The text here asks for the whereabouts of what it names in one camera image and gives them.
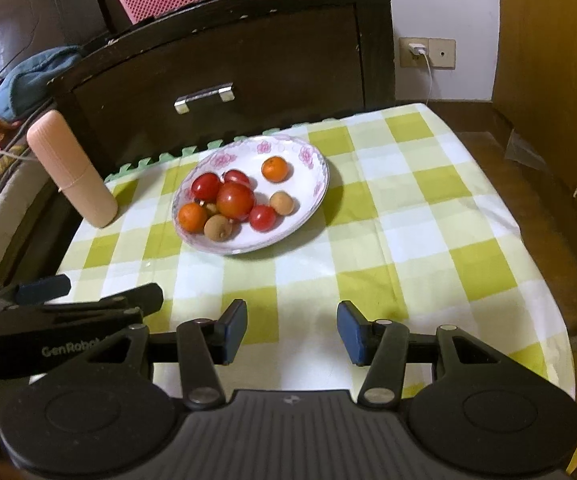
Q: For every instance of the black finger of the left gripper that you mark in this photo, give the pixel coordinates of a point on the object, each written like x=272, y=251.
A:
x=37, y=292
x=147, y=299

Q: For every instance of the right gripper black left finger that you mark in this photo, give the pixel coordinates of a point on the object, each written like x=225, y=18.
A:
x=201, y=345

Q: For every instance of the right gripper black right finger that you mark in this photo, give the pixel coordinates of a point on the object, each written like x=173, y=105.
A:
x=381, y=345

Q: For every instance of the small orange tangerine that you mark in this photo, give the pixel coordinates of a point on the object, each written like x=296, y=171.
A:
x=192, y=218
x=275, y=169

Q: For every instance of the red cherry tomato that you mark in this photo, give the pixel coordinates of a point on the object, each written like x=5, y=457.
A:
x=236, y=176
x=206, y=187
x=262, y=218

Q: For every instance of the large red tomato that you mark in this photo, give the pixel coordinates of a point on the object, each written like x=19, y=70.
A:
x=234, y=201

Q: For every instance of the green white checkered tablecloth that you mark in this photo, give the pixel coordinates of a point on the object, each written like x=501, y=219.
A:
x=410, y=229

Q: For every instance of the green foam puzzle mat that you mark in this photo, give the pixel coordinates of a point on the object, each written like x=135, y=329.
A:
x=193, y=152

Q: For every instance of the pink ribbed cylindrical container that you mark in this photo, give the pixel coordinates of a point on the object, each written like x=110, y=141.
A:
x=61, y=155

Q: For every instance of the white floral ceramic plate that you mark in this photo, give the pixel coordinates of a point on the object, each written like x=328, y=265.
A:
x=307, y=183

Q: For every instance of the blue folded cloth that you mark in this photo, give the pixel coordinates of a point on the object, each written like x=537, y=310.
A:
x=25, y=87

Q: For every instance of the dark wooden cabinet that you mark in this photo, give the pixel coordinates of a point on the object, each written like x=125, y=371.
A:
x=290, y=61

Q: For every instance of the brown wooden wardrobe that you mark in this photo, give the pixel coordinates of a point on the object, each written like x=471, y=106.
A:
x=536, y=80

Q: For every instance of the silver cabinet handle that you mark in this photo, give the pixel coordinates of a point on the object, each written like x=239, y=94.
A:
x=204, y=99

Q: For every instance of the beige wall socket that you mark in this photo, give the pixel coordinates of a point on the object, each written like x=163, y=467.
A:
x=415, y=52

